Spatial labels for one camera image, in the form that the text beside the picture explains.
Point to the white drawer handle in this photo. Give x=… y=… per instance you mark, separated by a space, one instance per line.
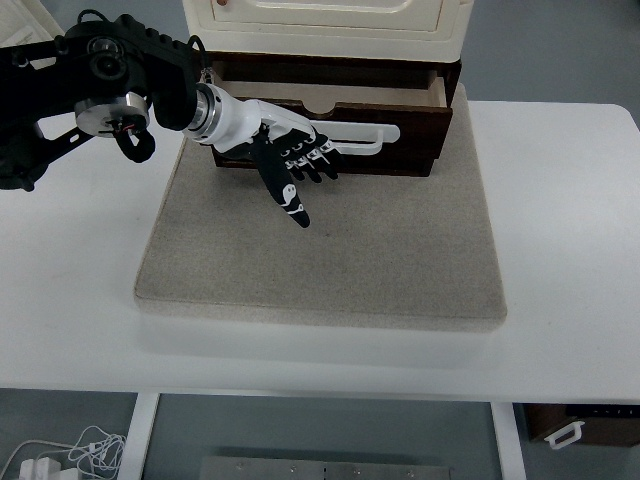
x=361 y=139

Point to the white table leg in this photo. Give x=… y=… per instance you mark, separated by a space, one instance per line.
x=508 y=441
x=139 y=436

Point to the white table leg right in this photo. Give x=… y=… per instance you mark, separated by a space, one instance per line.
x=508 y=441

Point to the white power adapter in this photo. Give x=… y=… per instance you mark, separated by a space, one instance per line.
x=38 y=469

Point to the cream white upper cabinet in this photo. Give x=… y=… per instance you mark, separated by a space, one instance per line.
x=391 y=30

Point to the dark brown wooden drawer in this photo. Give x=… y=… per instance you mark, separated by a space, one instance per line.
x=423 y=132

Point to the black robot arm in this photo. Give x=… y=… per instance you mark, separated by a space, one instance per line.
x=101 y=78

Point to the white table leg left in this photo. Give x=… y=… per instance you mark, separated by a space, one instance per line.
x=139 y=436

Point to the brown box white handle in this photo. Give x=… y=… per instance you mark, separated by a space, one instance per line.
x=560 y=425

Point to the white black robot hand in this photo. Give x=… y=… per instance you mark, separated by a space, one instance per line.
x=283 y=145

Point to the beige felt mat board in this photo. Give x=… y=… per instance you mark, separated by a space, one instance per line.
x=380 y=252

